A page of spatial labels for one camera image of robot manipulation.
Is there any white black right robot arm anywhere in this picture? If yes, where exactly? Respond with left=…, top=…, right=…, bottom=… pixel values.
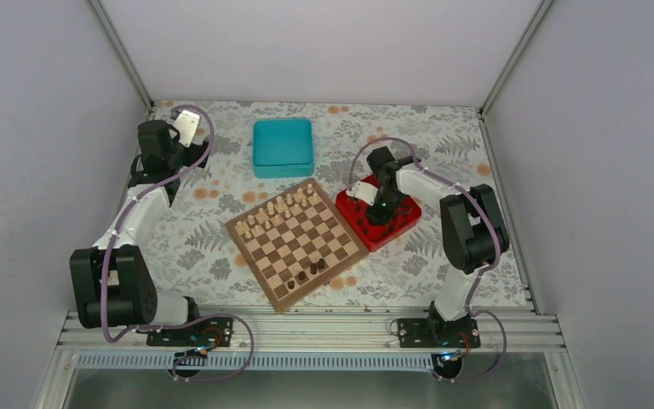
left=366, top=147, right=509, bottom=347

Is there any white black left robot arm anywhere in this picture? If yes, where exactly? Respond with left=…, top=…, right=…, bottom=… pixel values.
left=69, top=105, right=215, bottom=345

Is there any wooden chess board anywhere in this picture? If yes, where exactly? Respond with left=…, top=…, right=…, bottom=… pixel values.
left=225, top=178, right=369, bottom=313

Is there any red plastic tray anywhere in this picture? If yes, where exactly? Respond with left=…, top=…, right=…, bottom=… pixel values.
left=335, top=190, right=422, bottom=252

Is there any floral patterned table mat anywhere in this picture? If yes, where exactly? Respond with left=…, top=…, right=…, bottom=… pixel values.
left=142, top=101, right=493, bottom=308

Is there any teal plastic box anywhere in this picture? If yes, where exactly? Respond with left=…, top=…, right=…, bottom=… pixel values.
left=252, top=118, right=315, bottom=179

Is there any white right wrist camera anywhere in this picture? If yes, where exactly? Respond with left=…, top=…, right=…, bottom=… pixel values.
left=346, top=181, right=379, bottom=206

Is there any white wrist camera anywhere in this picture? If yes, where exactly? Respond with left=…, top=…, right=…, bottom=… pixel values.
left=346, top=181, right=379, bottom=206
left=173, top=110, right=200, bottom=147

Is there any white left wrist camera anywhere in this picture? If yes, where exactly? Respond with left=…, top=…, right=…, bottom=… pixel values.
left=173, top=110, right=200, bottom=147

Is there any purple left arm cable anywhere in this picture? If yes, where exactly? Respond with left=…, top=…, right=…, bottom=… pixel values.
left=99, top=103, right=255, bottom=383

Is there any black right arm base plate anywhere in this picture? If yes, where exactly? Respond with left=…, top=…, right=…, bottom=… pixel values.
left=396, top=316, right=481, bottom=349

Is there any left aluminium corner post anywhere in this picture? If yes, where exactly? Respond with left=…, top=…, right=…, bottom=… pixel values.
left=86, top=0, right=154, bottom=112

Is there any aluminium corner post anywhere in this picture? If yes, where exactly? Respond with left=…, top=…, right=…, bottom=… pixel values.
left=479, top=0, right=555, bottom=120
left=86, top=0, right=154, bottom=112

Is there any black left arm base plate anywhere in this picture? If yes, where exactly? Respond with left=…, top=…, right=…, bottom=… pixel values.
left=146, top=317, right=233, bottom=348

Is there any aluminium front rail frame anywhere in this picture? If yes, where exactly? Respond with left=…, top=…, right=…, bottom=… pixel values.
left=55, top=308, right=566, bottom=354

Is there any right aluminium corner post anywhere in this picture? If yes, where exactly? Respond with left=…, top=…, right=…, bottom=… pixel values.
left=479, top=0, right=555, bottom=120

